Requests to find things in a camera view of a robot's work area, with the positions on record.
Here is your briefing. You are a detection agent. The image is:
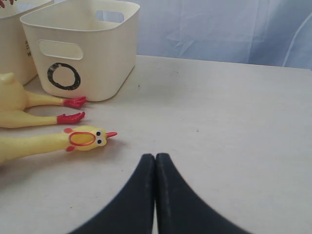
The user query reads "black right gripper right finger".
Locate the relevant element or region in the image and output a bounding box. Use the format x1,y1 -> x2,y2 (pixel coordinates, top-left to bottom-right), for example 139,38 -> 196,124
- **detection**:
156,153 -> 248,234

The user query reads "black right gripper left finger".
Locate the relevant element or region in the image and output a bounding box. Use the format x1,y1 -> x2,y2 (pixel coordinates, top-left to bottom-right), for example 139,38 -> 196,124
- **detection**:
71,154 -> 155,234

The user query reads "whole yellow rubber chicken front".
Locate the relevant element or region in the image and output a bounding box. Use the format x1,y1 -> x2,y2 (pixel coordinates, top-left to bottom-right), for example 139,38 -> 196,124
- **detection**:
0,125 -> 117,164

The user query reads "whole yellow rubber chicken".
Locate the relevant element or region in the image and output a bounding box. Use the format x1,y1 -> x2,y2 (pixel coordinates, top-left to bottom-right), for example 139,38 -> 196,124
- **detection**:
0,125 -> 117,164
0,73 -> 86,129

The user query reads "whole yellow rubber chicken rear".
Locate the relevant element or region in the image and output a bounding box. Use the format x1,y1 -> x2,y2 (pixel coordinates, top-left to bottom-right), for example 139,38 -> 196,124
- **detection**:
0,73 -> 86,129

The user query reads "cream bin marked O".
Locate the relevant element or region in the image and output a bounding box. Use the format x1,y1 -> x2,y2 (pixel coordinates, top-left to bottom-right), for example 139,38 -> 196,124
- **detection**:
20,0 -> 140,101

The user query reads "cream bin marked X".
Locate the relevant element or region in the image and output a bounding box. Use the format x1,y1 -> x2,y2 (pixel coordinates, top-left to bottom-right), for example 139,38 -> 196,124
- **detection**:
0,0 -> 54,85

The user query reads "light blue backdrop curtain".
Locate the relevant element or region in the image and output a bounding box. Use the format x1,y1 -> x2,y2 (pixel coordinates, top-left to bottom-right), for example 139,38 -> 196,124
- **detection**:
117,0 -> 312,70

